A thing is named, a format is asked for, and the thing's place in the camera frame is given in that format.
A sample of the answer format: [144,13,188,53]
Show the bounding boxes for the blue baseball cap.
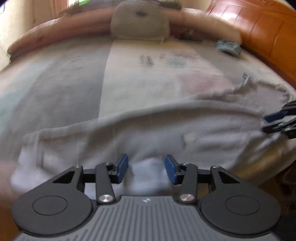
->
[216,40,241,58]

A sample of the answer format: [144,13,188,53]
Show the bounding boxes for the wooden headboard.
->
[206,1,296,87]

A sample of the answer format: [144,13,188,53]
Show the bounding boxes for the grey cat face cushion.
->
[110,1,170,41]

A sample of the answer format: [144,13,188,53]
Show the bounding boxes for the black phone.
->
[175,32,203,42]

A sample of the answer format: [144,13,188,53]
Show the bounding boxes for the grey patterned pillow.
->
[59,1,122,16]

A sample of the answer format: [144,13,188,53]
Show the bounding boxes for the grey striped pants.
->
[10,75,295,196]

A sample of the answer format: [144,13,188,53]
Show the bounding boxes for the pink folded quilt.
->
[7,1,242,59]

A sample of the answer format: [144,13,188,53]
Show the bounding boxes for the green folded garment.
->
[154,0,182,10]

